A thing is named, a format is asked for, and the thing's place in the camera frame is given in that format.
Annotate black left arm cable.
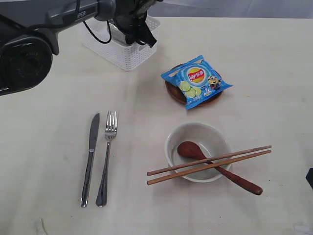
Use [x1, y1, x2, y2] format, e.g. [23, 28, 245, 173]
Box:
[83, 21, 112, 45]

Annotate blue snack packet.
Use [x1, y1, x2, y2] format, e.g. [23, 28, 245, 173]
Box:
[160, 55, 233, 110]

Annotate brown wooden spoon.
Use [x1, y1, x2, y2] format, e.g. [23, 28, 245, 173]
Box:
[178, 141, 263, 195]

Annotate silver table knife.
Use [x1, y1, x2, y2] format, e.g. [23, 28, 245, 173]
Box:
[81, 113, 100, 208]

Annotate silver metal tin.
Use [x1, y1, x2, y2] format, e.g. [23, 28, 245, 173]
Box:
[111, 27, 128, 46]

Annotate brown wooden chopstick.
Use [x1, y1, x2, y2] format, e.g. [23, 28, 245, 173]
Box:
[147, 145, 272, 176]
[147, 150, 271, 185]

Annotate silver fork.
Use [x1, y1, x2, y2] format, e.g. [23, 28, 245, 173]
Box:
[95, 111, 118, 207]

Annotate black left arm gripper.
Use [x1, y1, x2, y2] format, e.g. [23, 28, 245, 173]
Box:
[113, 0, 162, 48]

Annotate grey-green ceramic bowl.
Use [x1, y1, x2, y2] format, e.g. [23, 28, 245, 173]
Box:
[164, 122, 232, 183]

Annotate brown ceramic plate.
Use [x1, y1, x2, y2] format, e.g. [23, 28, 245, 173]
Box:
[165, 64, 224, 107]

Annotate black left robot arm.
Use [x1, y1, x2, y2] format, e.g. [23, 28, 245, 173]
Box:
[0, 0, 156, 95]

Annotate white perforated plastic basket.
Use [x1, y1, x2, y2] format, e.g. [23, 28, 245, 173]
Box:
[79, 18, 157, 71]

